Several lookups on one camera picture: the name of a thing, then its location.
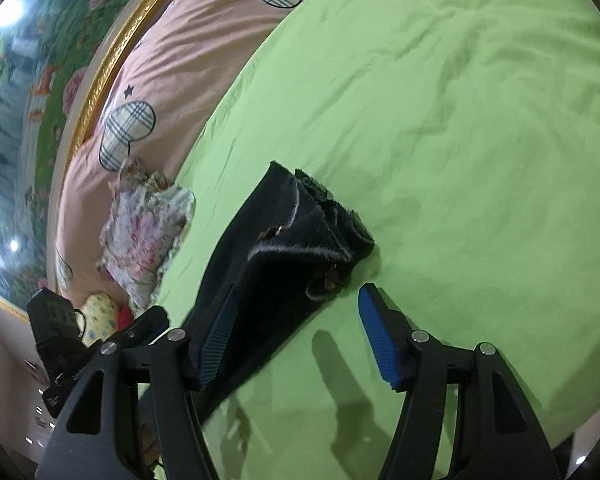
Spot pink quilt with plaid hearts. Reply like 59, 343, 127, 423
55, 0, 431, 306

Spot yellow patterned cloth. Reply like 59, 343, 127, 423
80, 292, 121, 347

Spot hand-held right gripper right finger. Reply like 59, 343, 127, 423
358, 283, 564, 480

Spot floral cloth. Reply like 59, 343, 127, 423
96, 156, 197, 315

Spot green bed sheet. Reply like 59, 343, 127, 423
147, 0, 600, 480

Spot gold framed landscape painting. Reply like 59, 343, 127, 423
0, 0, 179, 322

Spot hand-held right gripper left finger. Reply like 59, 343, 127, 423
34, 282, 238, 480

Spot dark denim pants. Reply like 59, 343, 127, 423
177, 161, 376, 423

